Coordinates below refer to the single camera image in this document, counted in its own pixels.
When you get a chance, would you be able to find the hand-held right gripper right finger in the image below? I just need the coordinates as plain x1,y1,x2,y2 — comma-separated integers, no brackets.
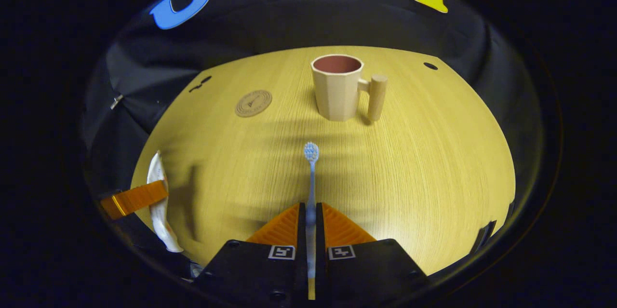
316,202,430,308

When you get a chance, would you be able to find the black backdrop cloth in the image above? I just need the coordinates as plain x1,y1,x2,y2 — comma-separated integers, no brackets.
81,0,548,275

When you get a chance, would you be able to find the round wooden coaster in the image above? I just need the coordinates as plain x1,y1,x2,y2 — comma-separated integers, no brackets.
235,89,273,118

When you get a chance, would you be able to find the white toothbrush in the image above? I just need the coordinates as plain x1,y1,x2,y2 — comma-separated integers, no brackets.
303,142,320,299

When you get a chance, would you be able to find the beige cup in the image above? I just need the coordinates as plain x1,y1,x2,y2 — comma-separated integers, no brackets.
311,54,389,122

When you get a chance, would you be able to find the white toothpaste tube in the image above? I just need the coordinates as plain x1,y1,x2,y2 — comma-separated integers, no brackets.
147,150,184,254

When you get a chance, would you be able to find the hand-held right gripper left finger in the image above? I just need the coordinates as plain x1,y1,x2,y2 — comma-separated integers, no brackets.
193,202,309,308

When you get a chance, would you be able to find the wooden desktop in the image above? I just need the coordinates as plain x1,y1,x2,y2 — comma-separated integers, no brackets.
130,45,516,277

